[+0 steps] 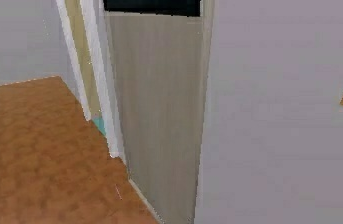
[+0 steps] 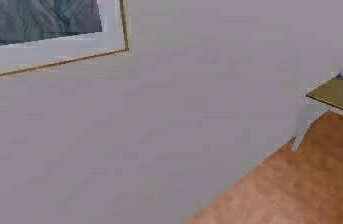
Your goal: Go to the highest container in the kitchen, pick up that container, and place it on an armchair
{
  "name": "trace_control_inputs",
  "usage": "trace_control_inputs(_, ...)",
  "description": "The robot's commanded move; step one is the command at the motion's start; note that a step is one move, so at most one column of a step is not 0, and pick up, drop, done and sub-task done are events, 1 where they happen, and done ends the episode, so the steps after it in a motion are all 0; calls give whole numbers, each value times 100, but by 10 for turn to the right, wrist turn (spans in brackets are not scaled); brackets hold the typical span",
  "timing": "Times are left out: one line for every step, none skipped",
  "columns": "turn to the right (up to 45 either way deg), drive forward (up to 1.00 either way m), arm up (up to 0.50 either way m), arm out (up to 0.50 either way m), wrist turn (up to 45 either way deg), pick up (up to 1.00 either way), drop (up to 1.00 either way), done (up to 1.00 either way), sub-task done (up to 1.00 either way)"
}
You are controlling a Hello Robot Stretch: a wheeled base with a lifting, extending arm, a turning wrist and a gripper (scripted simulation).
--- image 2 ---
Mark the olive top white table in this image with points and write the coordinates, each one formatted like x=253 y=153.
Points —
x=340 y=95

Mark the gold framed grey picture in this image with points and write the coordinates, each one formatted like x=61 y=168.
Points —
x=45 y=33

